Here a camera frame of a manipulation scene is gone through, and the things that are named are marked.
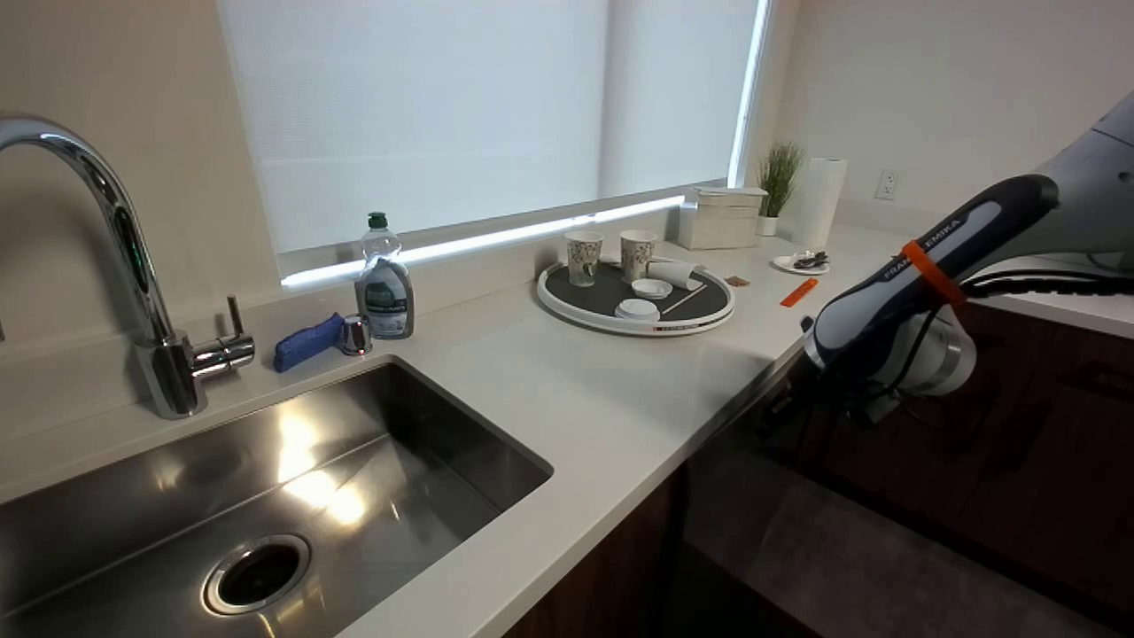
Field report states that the stainless steel sink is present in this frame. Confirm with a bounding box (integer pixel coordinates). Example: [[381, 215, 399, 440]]
[[0, 350, 556, 638]]

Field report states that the orange strip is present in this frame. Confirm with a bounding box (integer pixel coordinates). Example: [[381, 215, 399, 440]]
[[777, 278, 823, 311]]

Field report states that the round black white-rimmed tray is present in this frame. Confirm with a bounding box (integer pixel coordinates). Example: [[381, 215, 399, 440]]
[[531, 251, 741, 340]]

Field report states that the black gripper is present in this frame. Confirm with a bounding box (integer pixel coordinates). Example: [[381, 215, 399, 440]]
[[808, 362, 907, 442]]

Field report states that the white container by window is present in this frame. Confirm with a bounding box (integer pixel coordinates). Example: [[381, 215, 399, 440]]
[[785, 156, 851, 251]]

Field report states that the small white plate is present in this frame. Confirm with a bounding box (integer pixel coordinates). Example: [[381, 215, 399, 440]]
[[769, 247, 832, 279]]

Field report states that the chrome kitchen faucet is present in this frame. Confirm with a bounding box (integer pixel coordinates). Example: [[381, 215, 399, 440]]
[[0, 112, 260, 421]]

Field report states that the white roller window blind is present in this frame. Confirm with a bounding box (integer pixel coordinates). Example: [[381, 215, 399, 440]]
[[209, 0, 771, 259]]

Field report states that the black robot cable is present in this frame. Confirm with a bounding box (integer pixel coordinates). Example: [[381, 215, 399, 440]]
[[961, 265, 1134, 303]]

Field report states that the dark grey floor mat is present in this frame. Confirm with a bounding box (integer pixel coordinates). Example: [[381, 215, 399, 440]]
[[678, 454, 1114, 638]]

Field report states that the dark wood cabinet run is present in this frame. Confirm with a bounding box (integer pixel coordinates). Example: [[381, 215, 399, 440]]
[[827, 303, 1134, 624]]

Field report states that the small green potted plant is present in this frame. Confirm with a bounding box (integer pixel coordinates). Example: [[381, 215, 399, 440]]
[[753, 141, 804, 236]]

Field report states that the blue dish brush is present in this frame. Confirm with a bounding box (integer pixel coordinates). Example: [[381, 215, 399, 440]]
[[274, 310, 372, 376]]

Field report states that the clear dish soap bottle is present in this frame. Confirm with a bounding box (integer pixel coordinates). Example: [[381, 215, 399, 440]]
[[349, 209, 417, 344]]

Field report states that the white rectangular container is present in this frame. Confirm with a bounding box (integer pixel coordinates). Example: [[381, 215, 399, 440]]
[[672, 186, 769, 251]]

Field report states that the patterned paper cup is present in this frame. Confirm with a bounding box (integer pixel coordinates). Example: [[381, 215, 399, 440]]
[[615, 228, 661, 282], [562, 228, 607, 291]]

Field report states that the wooden chopstick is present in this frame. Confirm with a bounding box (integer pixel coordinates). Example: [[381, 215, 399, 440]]
[[654, 279, 714, 321]]

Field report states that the plain white paper cup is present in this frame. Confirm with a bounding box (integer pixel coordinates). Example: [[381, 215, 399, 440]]
[[647, 254, 719, 293]]

